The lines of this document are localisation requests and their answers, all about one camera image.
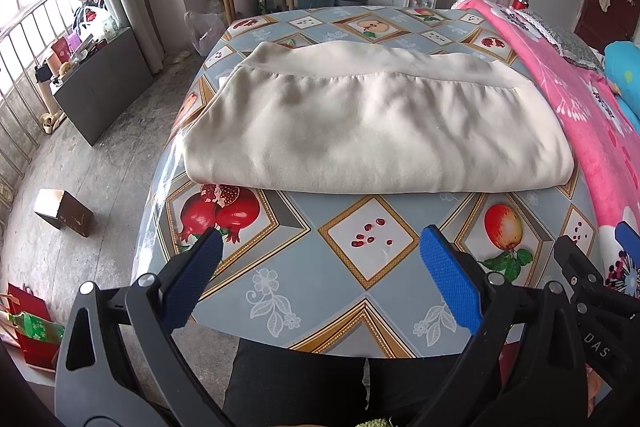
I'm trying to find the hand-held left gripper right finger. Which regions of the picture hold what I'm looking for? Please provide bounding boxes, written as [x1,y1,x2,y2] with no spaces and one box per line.
[407,224,588,427]

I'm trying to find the blue plush toy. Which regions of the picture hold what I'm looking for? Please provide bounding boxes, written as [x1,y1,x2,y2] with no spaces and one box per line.
[602,39,640,128]

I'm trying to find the brown cardboard box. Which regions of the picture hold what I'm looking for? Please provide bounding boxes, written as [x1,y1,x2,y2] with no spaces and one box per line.
[34,188,94,238]

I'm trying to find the grey lace pillow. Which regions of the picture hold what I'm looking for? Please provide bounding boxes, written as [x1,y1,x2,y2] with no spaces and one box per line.
[520,9,606,70]

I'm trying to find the green glass bottle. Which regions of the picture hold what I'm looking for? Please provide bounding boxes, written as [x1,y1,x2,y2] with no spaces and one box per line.
[5,311,66,343]

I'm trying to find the fruit print tablecloth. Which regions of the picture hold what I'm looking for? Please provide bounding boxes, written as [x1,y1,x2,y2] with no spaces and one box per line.
[131,6,601,360]

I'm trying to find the dark low cabinet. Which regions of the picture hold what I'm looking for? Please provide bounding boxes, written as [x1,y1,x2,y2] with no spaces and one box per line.
[52,27,155,146]

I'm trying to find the metal window railing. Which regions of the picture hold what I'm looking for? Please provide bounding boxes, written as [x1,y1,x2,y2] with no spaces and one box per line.
[0,0,96,180]

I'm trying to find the pink floral blanket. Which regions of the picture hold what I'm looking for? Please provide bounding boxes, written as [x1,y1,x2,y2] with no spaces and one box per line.
[452,0,640,303]

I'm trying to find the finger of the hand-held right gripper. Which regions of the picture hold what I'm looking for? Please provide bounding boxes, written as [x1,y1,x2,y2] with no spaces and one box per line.
[552,234,604,304]
[614,221,640,261]

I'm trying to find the white plastic bag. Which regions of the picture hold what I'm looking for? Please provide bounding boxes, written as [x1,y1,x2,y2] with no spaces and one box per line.
[80,6,113,38]

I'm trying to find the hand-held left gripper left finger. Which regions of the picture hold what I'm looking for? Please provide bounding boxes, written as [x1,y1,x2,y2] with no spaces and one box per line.
[55,227,236,427]

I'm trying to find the red paper bag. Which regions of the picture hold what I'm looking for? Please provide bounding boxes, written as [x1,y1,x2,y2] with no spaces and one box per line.
[0,282,63,370]

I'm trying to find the beige sweatshirt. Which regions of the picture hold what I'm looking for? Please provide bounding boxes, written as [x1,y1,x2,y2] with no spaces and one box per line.
[179,39,575,195]

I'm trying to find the clear plastic bag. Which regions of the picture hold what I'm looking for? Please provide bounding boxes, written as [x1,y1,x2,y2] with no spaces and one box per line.
[184,2,228,56]

